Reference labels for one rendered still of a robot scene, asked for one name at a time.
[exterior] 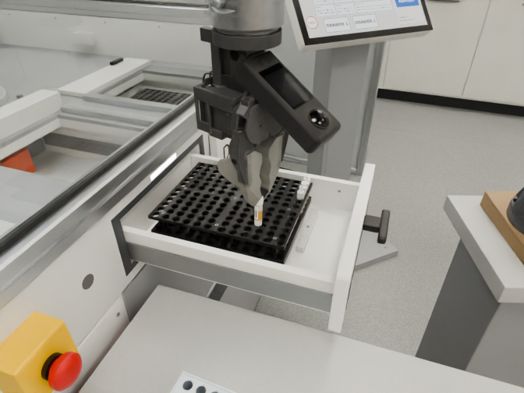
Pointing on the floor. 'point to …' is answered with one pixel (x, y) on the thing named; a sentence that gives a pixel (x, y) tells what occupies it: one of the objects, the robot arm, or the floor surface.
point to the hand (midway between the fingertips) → (262, 196)
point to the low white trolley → (260, 355)
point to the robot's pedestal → (479, 301)
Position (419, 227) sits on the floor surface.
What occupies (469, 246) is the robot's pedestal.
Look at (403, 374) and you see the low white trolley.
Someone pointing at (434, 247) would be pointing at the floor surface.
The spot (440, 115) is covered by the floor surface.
